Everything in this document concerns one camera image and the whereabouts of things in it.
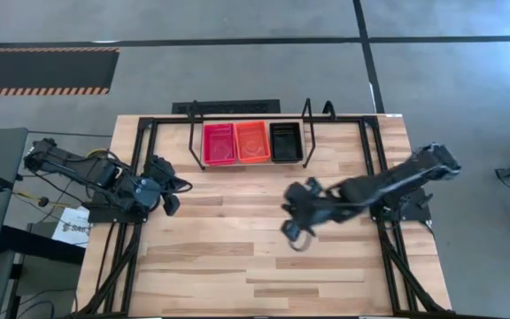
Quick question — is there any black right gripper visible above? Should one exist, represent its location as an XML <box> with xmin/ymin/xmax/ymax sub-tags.
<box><xmin>281</xmin><ymin>176</ymin><xmax>344</xmax><ymax>253</ymax></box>

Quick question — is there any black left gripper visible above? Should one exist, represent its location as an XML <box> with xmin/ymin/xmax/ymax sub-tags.
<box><xmin>144</xmin><ymin>153</ymin><xmax>182</xmax><ymax>217</ymax></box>

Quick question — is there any red plastic slotted basket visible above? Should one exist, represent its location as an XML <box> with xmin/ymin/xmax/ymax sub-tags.
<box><xmin>202</xmin><ymin>122</ymin><xmax>238</xmax><ymax>167</ymax></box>

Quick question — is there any orange plastic slotted basket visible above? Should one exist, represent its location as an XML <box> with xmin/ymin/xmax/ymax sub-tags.
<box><xmin>233</xmin><ymin>120</ymin><xmax>272</xmax><ymax>165</ymax></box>

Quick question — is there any white printed paper sheet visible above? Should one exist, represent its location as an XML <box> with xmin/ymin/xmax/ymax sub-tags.
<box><xmin>50</xmin><ymin>206</ymin><xmax>92</xmax><ymax>249</ymax></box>

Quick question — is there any black desk beam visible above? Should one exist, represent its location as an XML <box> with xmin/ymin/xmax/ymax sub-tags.
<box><xmin>0</xmin><ymin>224</ymin><xmax>87</xmax><ymax>266</ymax></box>

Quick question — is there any grey side desk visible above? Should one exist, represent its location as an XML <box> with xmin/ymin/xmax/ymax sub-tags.
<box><xmin>0</xmin><ymin>127</ymin><xmax>29</xmax><ymax>319</ymax></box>

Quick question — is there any black hazard striped floor mat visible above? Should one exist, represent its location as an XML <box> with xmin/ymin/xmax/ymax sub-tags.
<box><xmin>0</xmin><ymin>46</ymin><xmax>121</xmax><ymax>97</ymax></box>

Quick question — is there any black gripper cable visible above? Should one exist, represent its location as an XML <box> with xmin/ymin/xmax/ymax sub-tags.
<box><xmin>161</xmin><ymin>175</ymin><xmax>193</xmax><ymax>196</ymax></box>

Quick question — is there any black square base plate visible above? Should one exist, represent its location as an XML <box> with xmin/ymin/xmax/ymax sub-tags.
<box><xmin>87</xmin><ymin>201</ymin><xmax>151</xmax><ymax>224</ymax></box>
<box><xmin>367</xmin><ymin>185</ymin><xmax>434</xmax><ymax>223</ymax></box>

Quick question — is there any black frame wooden shelf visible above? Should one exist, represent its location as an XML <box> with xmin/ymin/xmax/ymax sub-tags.
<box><xmin>187</xmin><ymin>97</ymin><xmax>316</xmax><ymax>171</ymax></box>

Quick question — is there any black aluminium rig frame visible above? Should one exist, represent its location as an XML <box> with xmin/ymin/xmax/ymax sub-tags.
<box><xmin>75</xmin><ymin>114</ymin><xmax>453</xmax><ymax>319</ymax></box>

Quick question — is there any black metal arch bracket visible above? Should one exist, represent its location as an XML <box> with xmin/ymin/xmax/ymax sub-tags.
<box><xmin>322</xmin><ymin>99</ymin><xmax>337</xmax><ymax>121</ymax></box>

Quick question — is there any yellow floor cable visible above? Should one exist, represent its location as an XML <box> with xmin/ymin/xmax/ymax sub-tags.
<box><xmin>12</xmin><ymin>189</ymin><xmax>81</xmax><ymax>209</ymax></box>

